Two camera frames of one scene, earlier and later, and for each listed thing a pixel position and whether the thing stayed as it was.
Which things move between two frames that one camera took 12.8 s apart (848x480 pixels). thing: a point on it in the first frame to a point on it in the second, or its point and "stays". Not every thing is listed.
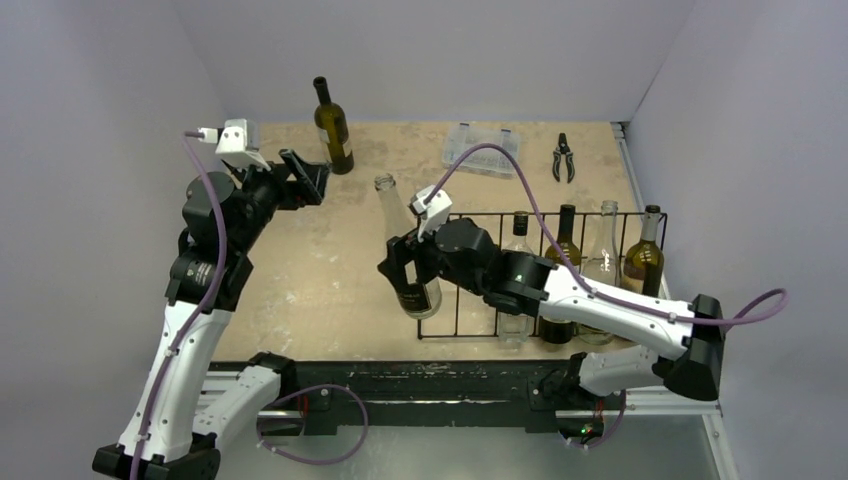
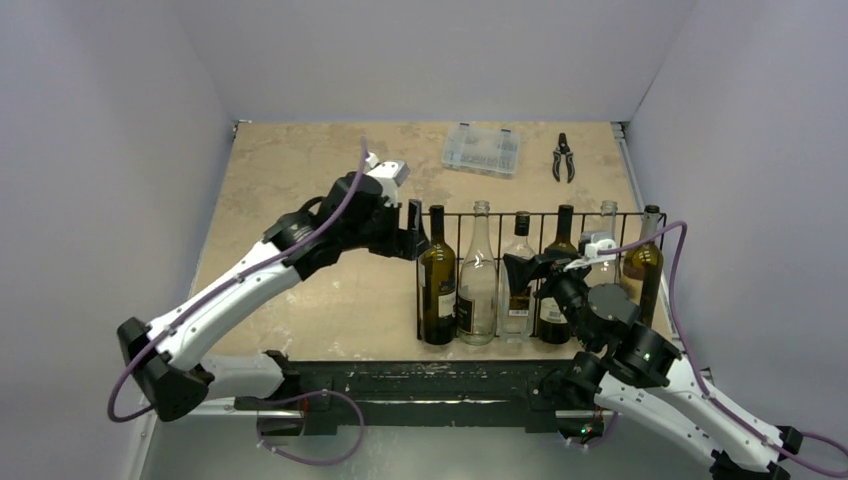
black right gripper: x=403 y=251 to x=536 y=270
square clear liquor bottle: x=518 y=327 stays
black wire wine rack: x=626 y=249 stays
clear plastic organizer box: x=487 y=160 stays
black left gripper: x=310 y=174 to x=406 y=243
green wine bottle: x=644 y=265 stays
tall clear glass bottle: x=420 y=300 to x=478 y=286
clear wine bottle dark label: x=601 y=266 stays
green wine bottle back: x=333 y=133 to x=437 y=285
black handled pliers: x=563 y=148 stays
